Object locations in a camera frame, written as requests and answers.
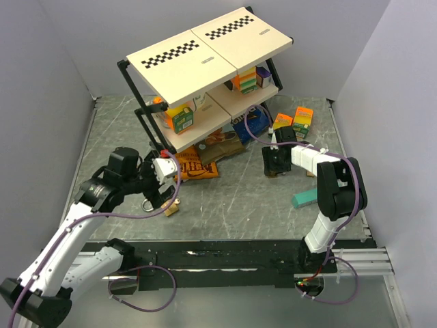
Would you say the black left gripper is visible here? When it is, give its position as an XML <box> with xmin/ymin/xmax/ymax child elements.
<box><xmin>122</xmin><ymin>150</ymin><xmax>175</xmax><ymax>207</ymax></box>

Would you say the large brass padlock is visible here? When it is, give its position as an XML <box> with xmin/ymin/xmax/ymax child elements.
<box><xmin>141</xmin><ymin>198</ymin><xmax>180</xmax><ymax>217</ymax></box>

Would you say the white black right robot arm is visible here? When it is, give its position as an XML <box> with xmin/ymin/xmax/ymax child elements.
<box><xmin>262</xmin><ymin>126</ymin><xmax>368</xmax><ymax>272</ymax></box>

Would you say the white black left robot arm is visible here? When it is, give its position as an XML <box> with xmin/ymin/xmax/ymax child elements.
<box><xmin>1</xmin><ymin>147</ymin><xmax>182</xmax><ymax>327</ymax></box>

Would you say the orange green box left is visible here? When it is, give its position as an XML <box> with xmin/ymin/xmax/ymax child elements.
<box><xmin>272</xmin><ymin>113</ymin><xmax>294</xmax><ymax>131</ymax></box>

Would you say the orange green box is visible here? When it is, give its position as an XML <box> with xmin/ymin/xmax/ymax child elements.
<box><xmin>272</xmin><ymin>113</ymin><xmax>294</xmax><ymax>131</ymax></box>
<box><xmin>292</xmin><ymin>107</ymin><xmax>313</xmax><ymax>139</ymax></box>

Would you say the orange Kettle chips bag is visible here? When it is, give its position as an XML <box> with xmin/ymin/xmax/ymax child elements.
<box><xmin>175</xmin><ymin>146</ymin><xmax>219</xmax><ymax>180</ymax></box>

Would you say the blue snack bag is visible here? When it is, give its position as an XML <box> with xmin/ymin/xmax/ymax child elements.
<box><xmin>231</xmin><ymin>108</ymin><xmax>269</xmax><ymax>145</ymax></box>

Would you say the teal rectangular box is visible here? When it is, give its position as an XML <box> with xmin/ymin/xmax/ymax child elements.
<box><xmin>292</xmin><ymin>189</ymin><xmax>318</xmax><ymax>208</ymax></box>

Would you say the orange green box right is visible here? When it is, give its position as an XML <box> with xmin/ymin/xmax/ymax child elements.
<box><xmin>292</xmin><ymin>107</ymin><xmax>313</xmax><ymax>139</ymax></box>

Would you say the brown chips bag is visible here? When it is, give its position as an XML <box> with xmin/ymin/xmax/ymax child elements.
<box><xmin>195</xmin><ymin>124</ymin><xmax>245</xmax><ymax>165</ymax></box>

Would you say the green yellow box on shelf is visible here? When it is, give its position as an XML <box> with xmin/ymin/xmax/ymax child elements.
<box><xmin>164</xmin><ymin>103</ymin><xmax>194</xmax><ymax>134</ymax></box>

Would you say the stacked sponges pack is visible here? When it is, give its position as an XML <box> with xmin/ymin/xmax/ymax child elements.
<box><xmin>231</xmin><ymin>66</ymin><xmax>257</xmax><ymax>94</ymax></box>

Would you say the purple white small box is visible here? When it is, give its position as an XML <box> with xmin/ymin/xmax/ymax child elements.
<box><xmin>256</xmin><ymin>66</ymin><xmax>272</xmax><ymax>88</ymax></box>

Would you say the orange bottle on shelf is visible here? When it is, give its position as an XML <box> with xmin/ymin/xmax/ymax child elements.
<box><xmin>152</xmin><ymin>96</ymin><xmax>168</xmax><ymax>124</ymax></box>

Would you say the white carton on shelf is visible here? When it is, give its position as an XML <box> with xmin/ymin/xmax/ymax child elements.
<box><xmin>192</xmin><ymin>93</ymin><xmax>206</xmax><ymax>111</ymax></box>

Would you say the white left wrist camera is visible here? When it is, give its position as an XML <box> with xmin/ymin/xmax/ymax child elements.
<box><xmin>152</xmin><ymin>150</ymin><xmax>181</xmax><ymax>191</ymax></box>

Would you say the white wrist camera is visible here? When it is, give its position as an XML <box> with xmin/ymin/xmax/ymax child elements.
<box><xmin>152</xmin><ymin>150</ymin><xmax>181</xmax><ymax>191</ymax></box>
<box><xmin>268</xmin><ymin>127</ymin><xmax>279</xmax><ymax>150</ymax></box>

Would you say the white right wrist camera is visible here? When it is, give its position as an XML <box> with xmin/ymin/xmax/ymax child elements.
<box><xmin>268</xmin><ymin>127</ymin><xmax>279</xmax><ymax>150</ymax></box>

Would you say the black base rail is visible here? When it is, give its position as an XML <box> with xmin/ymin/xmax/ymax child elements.
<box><xmin>80</xmin><ymin>238</ymin><xmax>376</xmax><ymax>291</ymax></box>

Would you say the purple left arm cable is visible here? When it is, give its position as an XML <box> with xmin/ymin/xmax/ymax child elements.
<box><xmin>7</xmin><ymin>153</ymin><xmax>182</xmax><ymax>328</ymax></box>

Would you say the black frame cream shelf rack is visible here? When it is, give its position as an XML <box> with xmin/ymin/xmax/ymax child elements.
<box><xmin>117</xmin><ymin>7</ymin><xmax>294</xmax><ymax>154</ymax></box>

